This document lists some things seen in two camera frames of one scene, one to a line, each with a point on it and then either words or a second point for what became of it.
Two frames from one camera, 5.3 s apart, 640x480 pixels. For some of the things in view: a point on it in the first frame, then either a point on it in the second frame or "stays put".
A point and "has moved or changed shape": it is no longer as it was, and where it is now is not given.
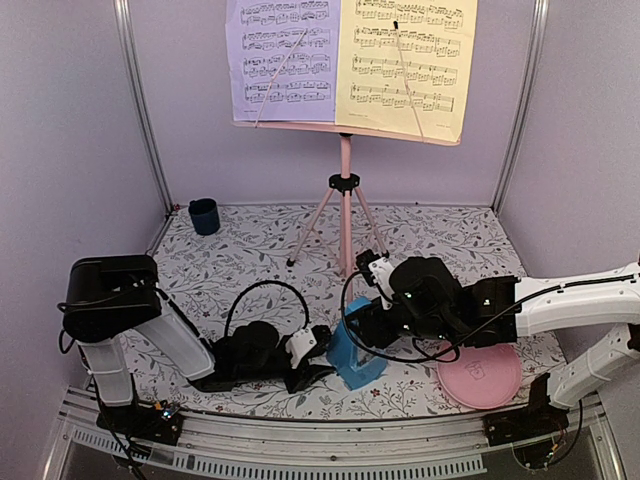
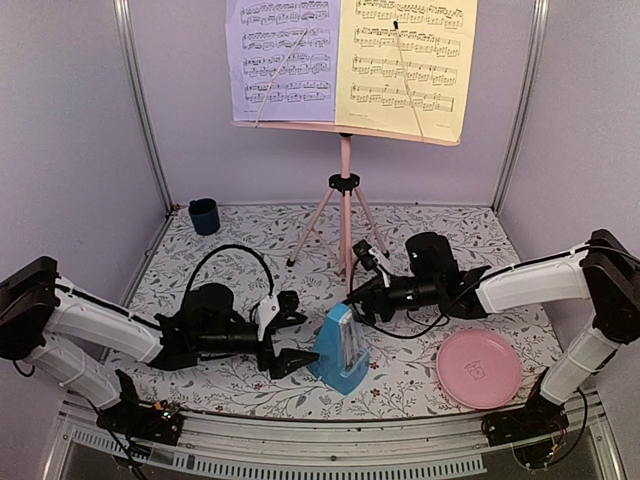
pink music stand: x=343 y=185 stays put
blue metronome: x=343 y=352 has moved or changed shape
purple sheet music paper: x=284 y=58 stays put
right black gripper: x=372 y=333 -> x=366 y=295
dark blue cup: x=205 y=215 stays put
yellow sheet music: x=403 y=66 stays put
